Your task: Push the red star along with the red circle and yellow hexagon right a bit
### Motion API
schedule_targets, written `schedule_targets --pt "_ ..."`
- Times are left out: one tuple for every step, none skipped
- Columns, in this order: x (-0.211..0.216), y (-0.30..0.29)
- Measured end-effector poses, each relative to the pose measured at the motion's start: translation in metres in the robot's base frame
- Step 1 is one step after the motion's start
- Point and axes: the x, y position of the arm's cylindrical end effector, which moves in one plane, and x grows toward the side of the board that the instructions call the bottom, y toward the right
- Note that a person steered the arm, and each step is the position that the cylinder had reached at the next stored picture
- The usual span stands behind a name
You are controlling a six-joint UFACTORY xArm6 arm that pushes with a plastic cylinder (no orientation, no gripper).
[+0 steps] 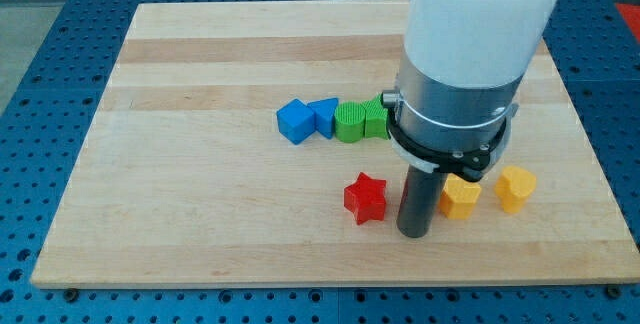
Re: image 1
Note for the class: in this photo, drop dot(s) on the yellow heart block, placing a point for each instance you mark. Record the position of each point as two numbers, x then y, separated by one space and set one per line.
513 188

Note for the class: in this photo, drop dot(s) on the blue triangle block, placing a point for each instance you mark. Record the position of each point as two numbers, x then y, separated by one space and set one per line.
324 115

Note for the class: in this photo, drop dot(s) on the red star block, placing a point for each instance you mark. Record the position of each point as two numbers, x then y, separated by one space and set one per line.
365 199

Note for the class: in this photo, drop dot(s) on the wooden board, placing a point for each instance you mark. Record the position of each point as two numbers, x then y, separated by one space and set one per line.
184 181

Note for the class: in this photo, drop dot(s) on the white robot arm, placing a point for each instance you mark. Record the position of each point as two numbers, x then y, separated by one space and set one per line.
462 62

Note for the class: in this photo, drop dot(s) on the blue cube block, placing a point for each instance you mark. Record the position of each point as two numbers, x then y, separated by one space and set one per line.
296 121

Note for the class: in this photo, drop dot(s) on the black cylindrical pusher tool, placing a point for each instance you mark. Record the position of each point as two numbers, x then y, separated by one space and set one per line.
421 194

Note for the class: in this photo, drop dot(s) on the green cylinder block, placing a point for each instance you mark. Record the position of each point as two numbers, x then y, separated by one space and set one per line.
349 119

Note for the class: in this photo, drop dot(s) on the yellow hexagon block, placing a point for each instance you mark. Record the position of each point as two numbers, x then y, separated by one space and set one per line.
459 198

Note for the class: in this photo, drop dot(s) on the green star block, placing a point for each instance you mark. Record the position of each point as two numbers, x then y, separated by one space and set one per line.
376 115

